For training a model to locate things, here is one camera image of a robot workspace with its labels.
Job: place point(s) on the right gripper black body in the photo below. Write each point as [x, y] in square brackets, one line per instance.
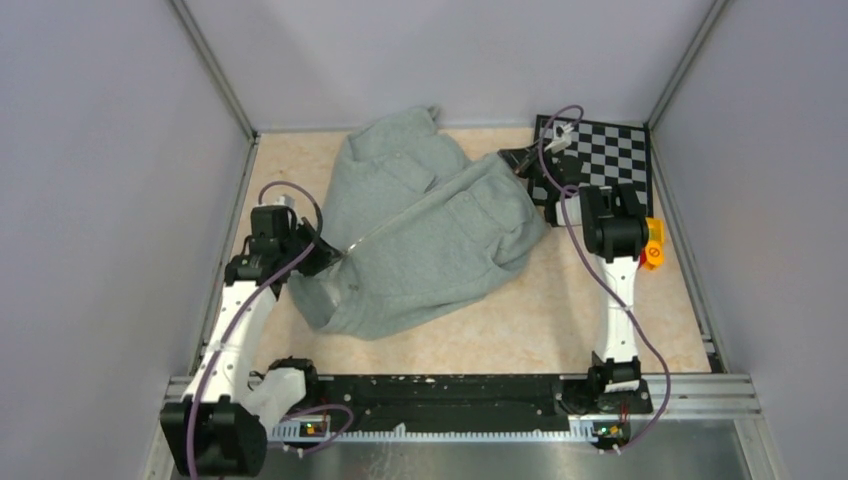
[541, 174]

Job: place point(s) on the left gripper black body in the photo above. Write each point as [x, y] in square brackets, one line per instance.
[299, 240]

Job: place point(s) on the grey zip-up jacket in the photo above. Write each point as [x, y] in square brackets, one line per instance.
[423, 230]

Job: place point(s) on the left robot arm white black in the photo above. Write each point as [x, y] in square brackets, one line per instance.
[221, 425]

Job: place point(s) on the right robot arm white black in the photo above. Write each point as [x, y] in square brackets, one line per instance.
[610, 229]

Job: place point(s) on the black white checkerboard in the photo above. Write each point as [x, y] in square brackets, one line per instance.
[608, 154]

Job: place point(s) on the yellow toy block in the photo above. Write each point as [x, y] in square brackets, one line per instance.
[653, 255]

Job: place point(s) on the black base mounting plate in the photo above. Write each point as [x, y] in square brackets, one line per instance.
[470, 403]

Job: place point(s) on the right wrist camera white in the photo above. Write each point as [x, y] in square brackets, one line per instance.
[561, 139]

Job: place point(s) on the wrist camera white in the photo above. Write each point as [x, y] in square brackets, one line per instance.
[561, 139]
[286, 201]

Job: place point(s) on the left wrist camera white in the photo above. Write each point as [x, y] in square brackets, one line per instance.
[286, 201]

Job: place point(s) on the aluminium frame rail front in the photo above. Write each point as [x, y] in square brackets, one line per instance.
[680, 397]

